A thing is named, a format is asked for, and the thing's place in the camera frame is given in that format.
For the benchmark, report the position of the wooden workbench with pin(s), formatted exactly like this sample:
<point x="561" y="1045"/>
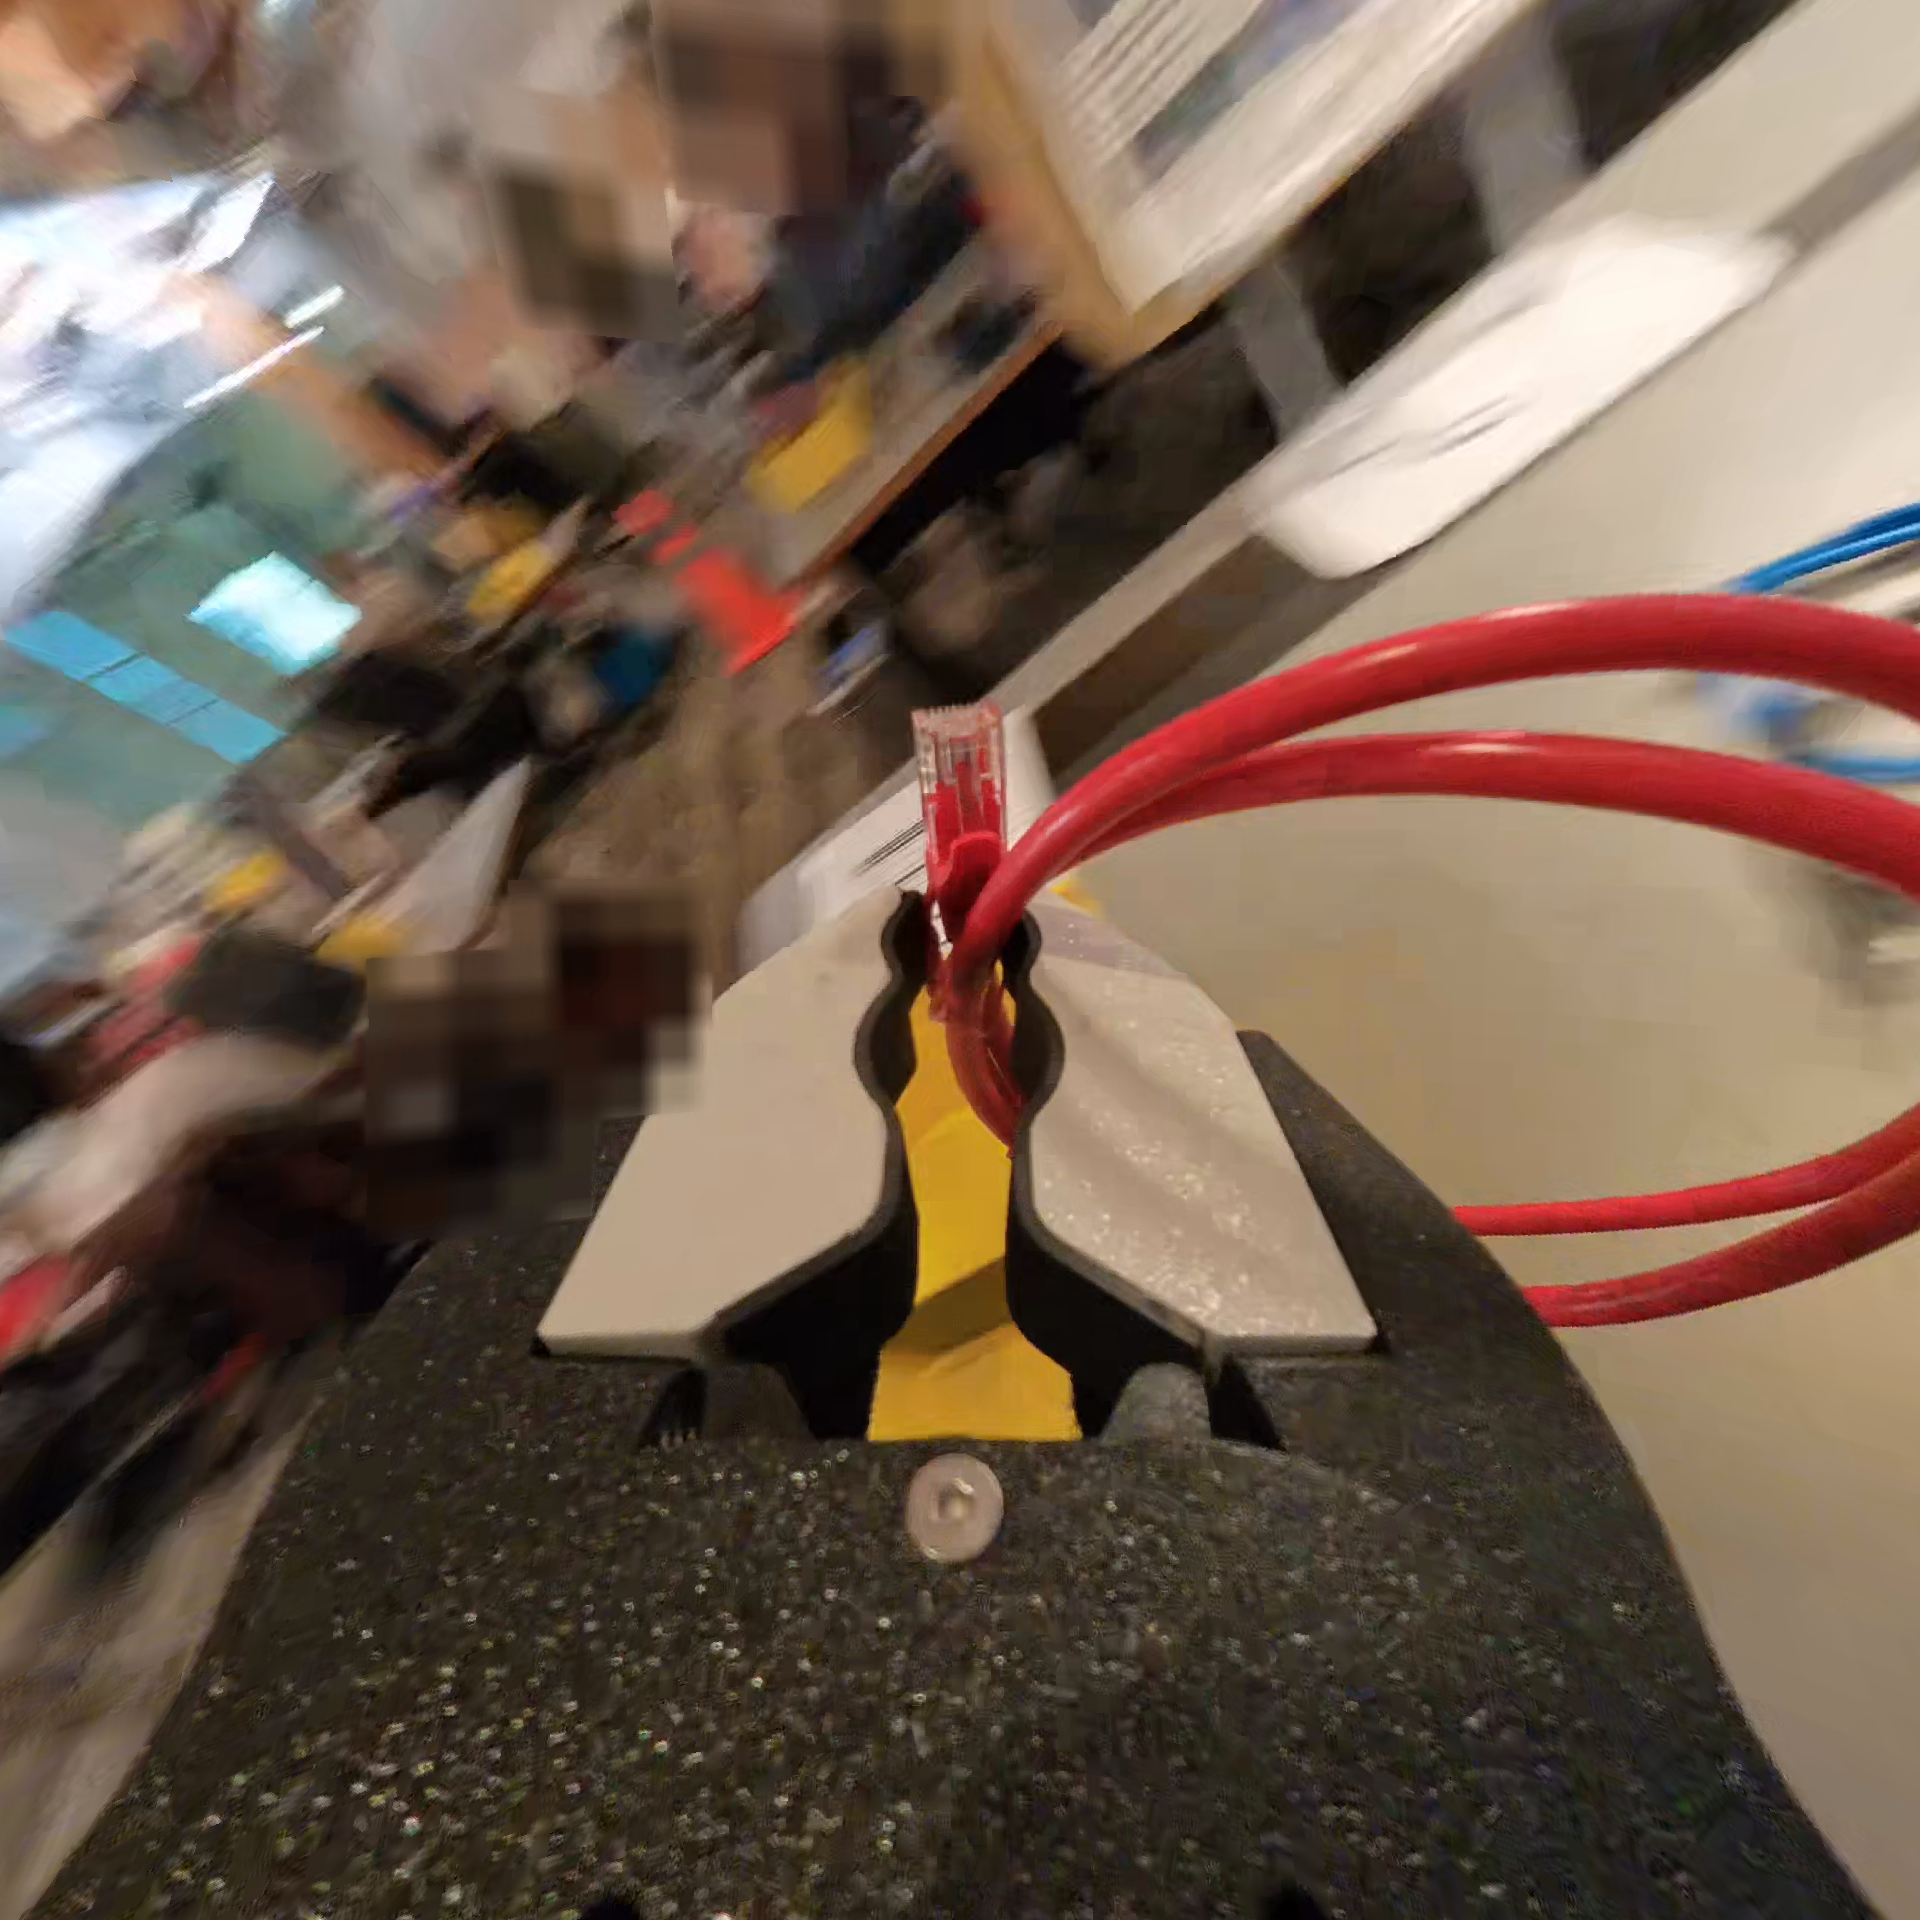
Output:
<point x="961" y="406"/>

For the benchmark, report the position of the printed paper sheet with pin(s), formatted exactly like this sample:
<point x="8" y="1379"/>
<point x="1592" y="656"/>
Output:
<point x="839" y="885"/>

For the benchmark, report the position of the white document stand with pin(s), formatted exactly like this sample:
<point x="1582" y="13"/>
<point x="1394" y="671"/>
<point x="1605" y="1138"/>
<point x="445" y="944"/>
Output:
<point x="1500" y="406"/>

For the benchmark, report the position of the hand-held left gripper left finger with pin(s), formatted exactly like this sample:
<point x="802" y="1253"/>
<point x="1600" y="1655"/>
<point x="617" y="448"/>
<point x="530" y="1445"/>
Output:
<point x="721" y="1186"/>

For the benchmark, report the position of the orange cone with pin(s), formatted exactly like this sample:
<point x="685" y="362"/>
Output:
<point x="727" y="592"/>

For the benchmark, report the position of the small yellow bin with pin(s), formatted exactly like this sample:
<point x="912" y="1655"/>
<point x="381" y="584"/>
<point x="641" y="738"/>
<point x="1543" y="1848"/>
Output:
<point x="809" y="436"/>

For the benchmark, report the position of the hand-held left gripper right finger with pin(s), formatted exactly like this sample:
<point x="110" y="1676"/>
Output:
<point x="1184" y="1186"/>

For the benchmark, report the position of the printed instruction sheet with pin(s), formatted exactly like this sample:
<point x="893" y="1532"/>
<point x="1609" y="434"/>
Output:
<point x="1276" y="119"/>

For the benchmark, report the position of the large yellow plastic bin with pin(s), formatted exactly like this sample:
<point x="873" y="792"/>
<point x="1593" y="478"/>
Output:
<point x="961" y="1350"/>

